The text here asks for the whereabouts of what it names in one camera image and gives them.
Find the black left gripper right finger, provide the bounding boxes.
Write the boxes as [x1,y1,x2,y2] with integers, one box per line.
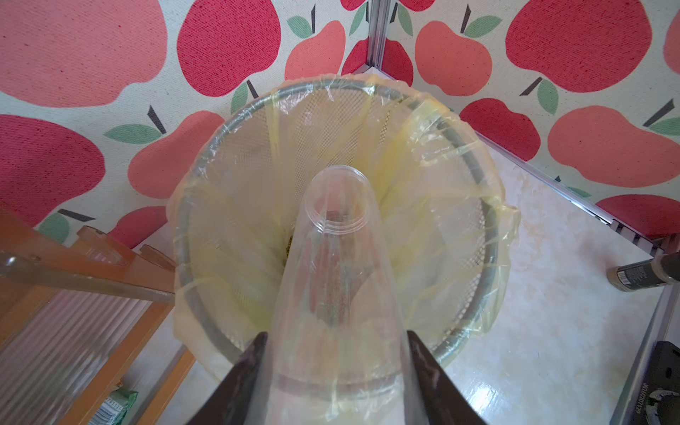
[407,330,485,425]

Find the wooden spice rack shelf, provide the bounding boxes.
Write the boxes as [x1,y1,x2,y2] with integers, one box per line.
[1,206,195,424]

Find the packet on lower shelf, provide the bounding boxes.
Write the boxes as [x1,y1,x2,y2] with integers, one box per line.
[88,387,138,425]

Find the yellow plastic bin liner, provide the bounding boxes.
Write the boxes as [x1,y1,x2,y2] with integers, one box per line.
[165,73,521,384]

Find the clear plastic jar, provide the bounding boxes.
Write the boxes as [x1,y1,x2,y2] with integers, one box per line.
[245,166,428,424]

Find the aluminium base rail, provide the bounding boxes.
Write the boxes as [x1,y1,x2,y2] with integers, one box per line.
[610,287,679,424]

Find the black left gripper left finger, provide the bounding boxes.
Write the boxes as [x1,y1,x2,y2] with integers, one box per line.
[188,332,268,425]

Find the dark spice jar right side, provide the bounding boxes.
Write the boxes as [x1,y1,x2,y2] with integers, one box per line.
[607,253,679,292]

